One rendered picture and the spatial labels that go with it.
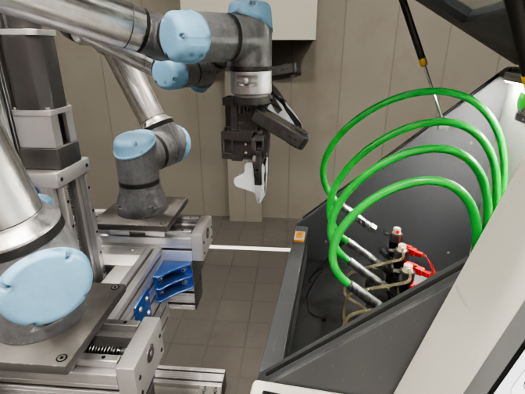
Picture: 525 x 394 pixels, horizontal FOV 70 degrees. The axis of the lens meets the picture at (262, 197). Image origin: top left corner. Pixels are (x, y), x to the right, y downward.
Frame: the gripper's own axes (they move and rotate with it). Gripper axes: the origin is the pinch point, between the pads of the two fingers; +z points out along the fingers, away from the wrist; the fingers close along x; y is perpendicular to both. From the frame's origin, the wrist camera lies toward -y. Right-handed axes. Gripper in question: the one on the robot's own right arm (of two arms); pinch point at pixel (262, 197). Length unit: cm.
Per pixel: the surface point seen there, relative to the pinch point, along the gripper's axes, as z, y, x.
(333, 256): 4.7, -14.8, 12.7
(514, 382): -1, -31, 41
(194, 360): 122, 50, -70
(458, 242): 28, -53, -43
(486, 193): -5.5, -39.2, 4.7
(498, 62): -17, -134, -271
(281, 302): 26.5, -4.2, -1.8
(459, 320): 2.6, -30.1, 28.8
